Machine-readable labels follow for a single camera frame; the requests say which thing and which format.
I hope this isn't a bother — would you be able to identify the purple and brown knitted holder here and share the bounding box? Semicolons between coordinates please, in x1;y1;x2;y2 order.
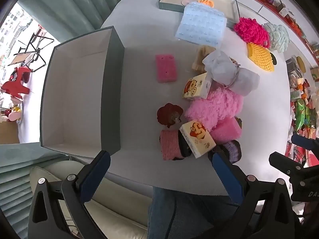
219;140;242;164

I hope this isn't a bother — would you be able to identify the magenta fluffy yarn ball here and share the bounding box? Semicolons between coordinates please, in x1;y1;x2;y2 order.
233;17;271;48

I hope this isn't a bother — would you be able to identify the heap of plush toys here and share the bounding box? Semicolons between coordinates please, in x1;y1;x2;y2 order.
0;105;23;123

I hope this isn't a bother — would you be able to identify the yellow foam net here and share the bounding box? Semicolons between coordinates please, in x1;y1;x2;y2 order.
247;42;275;72

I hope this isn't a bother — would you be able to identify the white wrap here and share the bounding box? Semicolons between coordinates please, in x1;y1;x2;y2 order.
202;50;260;96

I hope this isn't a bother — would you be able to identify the red wall shelf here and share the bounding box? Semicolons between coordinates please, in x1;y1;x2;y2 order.
227;0;319;63

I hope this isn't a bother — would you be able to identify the person's leg in jeans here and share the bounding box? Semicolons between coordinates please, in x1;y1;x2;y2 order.
148;187;240;239

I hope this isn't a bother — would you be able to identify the pink sponge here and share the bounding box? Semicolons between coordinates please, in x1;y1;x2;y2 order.
155;54;178;82

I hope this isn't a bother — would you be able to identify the black folding chair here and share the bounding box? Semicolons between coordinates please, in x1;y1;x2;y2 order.
9;31;55;73

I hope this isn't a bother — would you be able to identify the beige cloth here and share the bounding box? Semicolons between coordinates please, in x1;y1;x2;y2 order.
191;45;216;73

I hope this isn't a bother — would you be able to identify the yellow tissue packet bear print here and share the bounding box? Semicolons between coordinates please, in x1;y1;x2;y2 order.
182;72;213;101

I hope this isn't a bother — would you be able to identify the grey storage box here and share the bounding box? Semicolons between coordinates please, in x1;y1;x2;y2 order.
40;25;125;159

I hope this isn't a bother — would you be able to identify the pile of colourful snack packets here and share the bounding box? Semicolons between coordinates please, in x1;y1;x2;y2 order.
285;55;319;167

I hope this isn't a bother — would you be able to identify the pale green bath puff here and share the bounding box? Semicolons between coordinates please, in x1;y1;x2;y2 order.
263;22;290;53

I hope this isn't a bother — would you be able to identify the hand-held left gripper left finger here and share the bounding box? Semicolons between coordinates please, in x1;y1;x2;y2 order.
27;150;111;239

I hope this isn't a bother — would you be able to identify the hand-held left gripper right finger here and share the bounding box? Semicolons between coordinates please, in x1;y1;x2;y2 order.
208;151;299;239

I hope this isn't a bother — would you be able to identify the brown cardboard box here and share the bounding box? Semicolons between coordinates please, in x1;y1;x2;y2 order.
0;121;20;144

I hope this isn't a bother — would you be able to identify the pink fluffy cloth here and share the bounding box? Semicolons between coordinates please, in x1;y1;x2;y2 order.
184;85;244;133

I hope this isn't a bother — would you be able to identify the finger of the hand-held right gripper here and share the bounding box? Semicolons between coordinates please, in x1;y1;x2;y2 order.
291;134;319;153
269;151;304;178

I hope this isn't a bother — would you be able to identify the green pleated curtain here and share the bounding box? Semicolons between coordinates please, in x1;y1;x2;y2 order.
0;143;84;217
17;0;131;45

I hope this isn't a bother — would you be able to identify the red plastic toy chair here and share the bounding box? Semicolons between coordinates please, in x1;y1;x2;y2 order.
1;67;30;99

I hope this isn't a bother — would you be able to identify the dark red knitted piece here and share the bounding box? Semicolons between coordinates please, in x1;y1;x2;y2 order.
157;103;184;128

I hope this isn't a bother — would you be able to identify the thick pink foam block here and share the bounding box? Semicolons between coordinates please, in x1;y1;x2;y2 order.
211;117;243;145

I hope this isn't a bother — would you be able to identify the pink knitted roll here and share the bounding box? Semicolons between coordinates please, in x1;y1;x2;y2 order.
159;129;193;161

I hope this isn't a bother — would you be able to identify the yellow tissue packet red diamond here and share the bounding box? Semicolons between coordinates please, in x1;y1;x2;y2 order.
179;119;217;158

